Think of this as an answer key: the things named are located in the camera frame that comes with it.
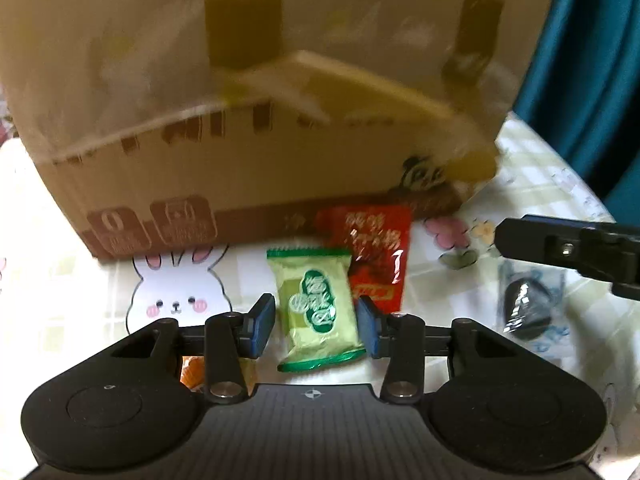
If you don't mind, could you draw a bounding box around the brown cardboard box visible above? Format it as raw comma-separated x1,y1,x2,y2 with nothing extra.
1,0,551,260

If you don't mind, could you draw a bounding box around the green candy packet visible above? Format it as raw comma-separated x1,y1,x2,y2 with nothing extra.
267,247,364,374

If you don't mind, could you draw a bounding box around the orange cracker pack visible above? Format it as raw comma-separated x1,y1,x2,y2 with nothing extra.
180,356,257,393

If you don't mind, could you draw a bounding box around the red snack packet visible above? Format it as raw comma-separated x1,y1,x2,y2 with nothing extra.
316,205,411,313

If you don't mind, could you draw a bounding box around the teal curtain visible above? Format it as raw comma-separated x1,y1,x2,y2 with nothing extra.
513,0,639,226

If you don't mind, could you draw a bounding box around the plaid bunny bedsheet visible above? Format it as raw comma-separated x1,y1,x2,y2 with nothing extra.
1,117,639,479

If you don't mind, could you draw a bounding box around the black-content clear packet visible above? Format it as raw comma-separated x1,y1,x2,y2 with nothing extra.
497,260,570,353

